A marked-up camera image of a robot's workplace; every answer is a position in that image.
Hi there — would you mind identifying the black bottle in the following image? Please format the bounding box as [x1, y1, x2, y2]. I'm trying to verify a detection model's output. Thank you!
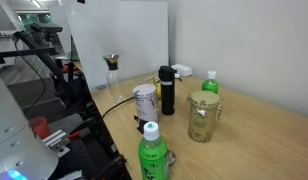
[159, 66, 175, 115]

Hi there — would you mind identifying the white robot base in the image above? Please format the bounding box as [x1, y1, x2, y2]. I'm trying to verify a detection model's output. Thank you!
[0, 78, 59, 180]

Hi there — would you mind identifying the far green tea bottle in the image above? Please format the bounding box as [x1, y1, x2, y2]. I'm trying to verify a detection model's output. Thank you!
[202, 70, 218, 93]

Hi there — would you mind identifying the green tea bottle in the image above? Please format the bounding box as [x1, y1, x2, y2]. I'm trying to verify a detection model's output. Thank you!
[138, 122, 169, 180]
[202, 70, 218, 93]

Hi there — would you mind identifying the near green tea bottle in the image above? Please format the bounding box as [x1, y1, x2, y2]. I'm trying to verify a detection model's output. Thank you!
[138, 122, 169, 180]

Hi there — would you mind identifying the small yellow pumpkin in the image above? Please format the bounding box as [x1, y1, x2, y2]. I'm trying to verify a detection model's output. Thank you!
[156, 82, 161, 99]

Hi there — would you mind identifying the pink lidded canister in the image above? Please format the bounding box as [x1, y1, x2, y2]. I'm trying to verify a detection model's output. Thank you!
[133, 84, 158, 127]

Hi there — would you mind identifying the white power adapter box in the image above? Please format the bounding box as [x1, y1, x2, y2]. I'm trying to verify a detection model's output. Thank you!
[172, 64, 192, 77]

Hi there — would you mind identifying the glass carafe with black filter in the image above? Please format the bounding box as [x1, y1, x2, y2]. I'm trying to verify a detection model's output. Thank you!
[104, 54, 126, 104]

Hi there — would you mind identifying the gold lidded canister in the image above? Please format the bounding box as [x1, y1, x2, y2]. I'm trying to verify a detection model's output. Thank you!
[187, 91, 220, 143]

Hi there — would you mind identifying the white panel board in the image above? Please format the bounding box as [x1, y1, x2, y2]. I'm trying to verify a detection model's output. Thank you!
[61, 0, 169, 89]

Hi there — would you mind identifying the small silver metal disc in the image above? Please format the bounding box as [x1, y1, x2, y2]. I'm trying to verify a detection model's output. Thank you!
[167, 150, 176, 165]

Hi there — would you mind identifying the red cup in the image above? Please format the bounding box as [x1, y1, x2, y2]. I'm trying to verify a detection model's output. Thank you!
[29, 117, 51, 139]

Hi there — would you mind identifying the black cable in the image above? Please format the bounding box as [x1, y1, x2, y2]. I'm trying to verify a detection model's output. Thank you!
[99, 95, 135, 125]

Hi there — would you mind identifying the aluminium bracket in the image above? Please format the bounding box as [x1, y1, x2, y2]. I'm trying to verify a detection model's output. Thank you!
[43, 130, 70, 158]

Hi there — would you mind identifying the black camera on stand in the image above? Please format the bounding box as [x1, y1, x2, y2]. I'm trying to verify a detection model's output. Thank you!
[13, 22, 63, 39]

